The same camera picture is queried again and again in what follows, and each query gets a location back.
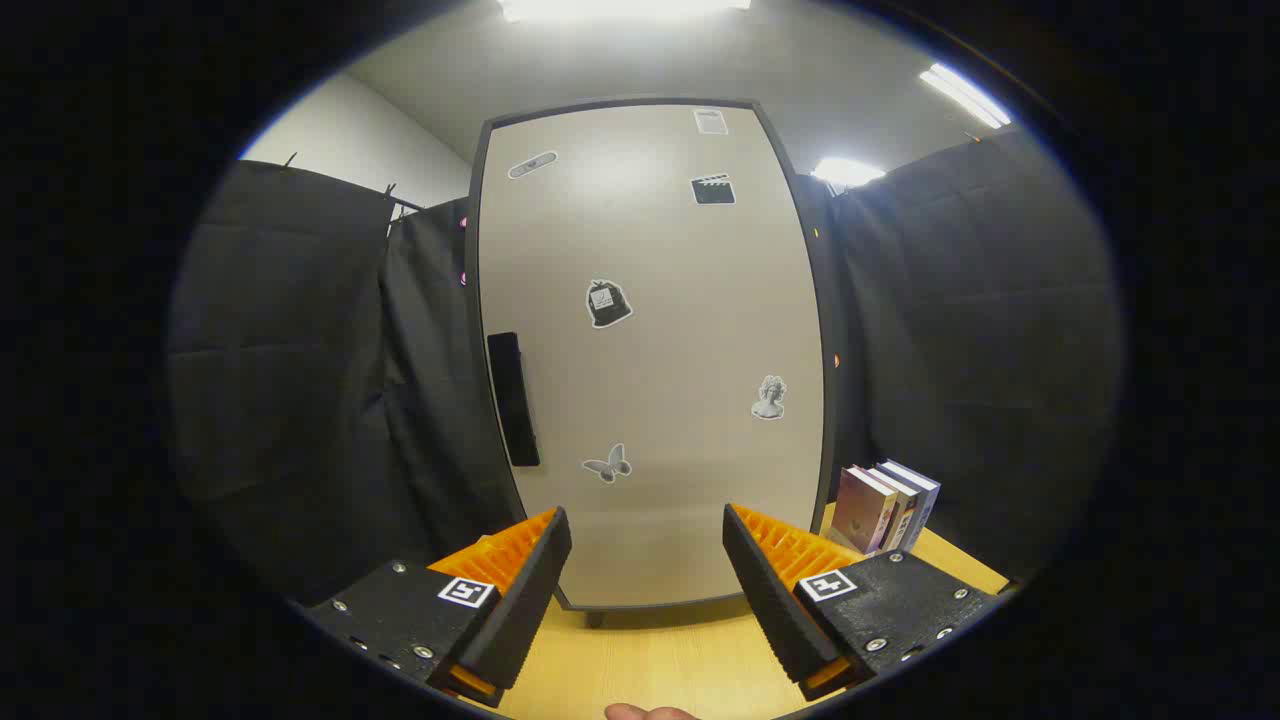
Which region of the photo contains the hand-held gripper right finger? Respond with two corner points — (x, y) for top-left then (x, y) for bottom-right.
(722, 503), (1004, 703)

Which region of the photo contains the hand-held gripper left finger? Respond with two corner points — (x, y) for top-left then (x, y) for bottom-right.
(305, 505), (574, 709)

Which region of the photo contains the black door handle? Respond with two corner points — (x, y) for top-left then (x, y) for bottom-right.
(487, 332), (542, 468)

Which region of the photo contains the thin beige book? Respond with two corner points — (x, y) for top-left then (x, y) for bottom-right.
(868, 463), (921, 553)

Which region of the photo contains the white blue book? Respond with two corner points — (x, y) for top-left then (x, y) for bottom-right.
(880, 458), (943, 553)

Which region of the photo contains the black backdrop cloth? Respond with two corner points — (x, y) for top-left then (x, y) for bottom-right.
(168, 125), (1126, 606)

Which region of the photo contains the small ceiling light panel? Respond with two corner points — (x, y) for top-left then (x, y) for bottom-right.
(812, 157), (888, 188)

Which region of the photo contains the long strip ceiling light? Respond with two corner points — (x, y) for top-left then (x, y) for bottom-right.
(918, 62), (1013, 131)

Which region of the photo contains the wide ceiling light panel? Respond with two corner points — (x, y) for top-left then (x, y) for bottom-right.
(497, 0), (753, 23)

